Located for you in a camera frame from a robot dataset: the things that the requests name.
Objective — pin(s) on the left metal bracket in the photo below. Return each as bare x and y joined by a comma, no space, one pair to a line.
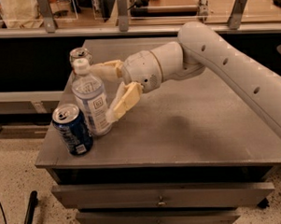
46,12

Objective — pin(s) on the right metal bracket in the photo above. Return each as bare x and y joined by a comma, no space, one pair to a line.
234,21

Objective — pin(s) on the upper grey drawer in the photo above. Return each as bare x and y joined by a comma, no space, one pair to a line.
162,195

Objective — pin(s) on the middle metal bracket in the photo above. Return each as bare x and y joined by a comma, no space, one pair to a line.
122,15

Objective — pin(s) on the grey drawer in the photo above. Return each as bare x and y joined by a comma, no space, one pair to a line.
159,217
162,195

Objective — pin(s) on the black pole on floor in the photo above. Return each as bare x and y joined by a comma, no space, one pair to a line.
33,202

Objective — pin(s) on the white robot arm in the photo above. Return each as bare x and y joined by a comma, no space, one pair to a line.
196,48

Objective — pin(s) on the clear plastic water bottle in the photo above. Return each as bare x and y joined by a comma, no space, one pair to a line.
91,97

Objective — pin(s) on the grey drawer cabinet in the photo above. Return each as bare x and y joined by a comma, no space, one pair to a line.
190,131

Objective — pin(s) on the metal bracket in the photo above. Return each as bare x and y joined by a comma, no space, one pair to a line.
46,12
234,21
122,15

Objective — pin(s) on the blue pepsi can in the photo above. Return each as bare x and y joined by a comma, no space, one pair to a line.
70,124

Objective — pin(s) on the green white 7up can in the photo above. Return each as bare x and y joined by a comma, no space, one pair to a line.
80,53

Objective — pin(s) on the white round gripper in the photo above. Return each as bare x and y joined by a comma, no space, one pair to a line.
140,70

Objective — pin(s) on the black cabinet caster wheel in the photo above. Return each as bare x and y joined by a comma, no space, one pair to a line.
264,203

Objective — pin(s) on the lower grey drawer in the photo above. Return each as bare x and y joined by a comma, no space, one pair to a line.
159,217

